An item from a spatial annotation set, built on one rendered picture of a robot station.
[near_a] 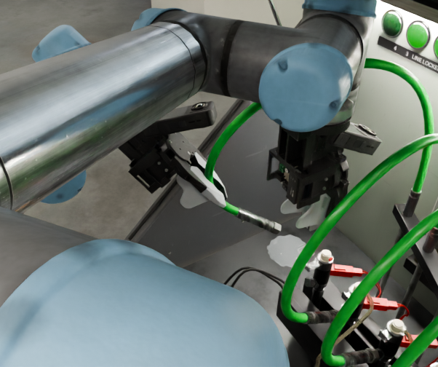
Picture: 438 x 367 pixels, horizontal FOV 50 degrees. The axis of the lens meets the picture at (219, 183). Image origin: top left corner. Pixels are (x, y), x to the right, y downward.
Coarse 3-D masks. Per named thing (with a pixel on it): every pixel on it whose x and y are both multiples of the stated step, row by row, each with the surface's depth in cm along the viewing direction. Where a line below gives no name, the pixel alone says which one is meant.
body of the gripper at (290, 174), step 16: (320, 128) 55; (336, 128) 56; (288, 144) 58; (304, 144) 57; (320, 144) 59; (288, 160) 60; (304, 160) 59; (320, 160) 60; (336, 160) 60; (272, 176) 65; (288, 176) 62; (304, 176) 58; (320, 176) 59; (336, 176) 61; (288, 192) 62; (304, 192) 61; (320, 192) 62
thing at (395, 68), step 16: (368, 64) 65; (384, 64) 66; (416, 80) 68; (432, 112) 73; (432, 128) 75; (224, 144) 71; (208, 160) 73; (208, 176) 74; (416, 176) 82; (416, 192) 84; (224, 208) 79
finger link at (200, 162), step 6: (198, 156) 77; (192, 162) 77; (198, 162) 76; (204, 162) 78; (204, 168) 76; (216, 174) 79; (216, 180) 77; (216, 186) 78; (222, 186) 78; (222, 192) 78
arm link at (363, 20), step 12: (312, 0) 48; (324, 0) 46; (336, 0) 46; (348, 0) 46; (360, 0) 46; (372, 0) 46; (312, 12) 48; (324, 12) 46; (336, 12) 46; (348, 12) 46; (360, 12) 46; (372, 12) 47; (360, 24) 47; (372, 24) 49; (360, 36) 46; (360, 72) 52
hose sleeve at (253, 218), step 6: (240, 210) 80; (246, 210) 81; (240, 216) 81; (246, 216) 81; (252, 216) 82; (258, 216) 82; (252, 222) 82; (258, 222) 82; (264, 222) 83; (270, 222) 84; (264, 228) 83; (270, 228) 84
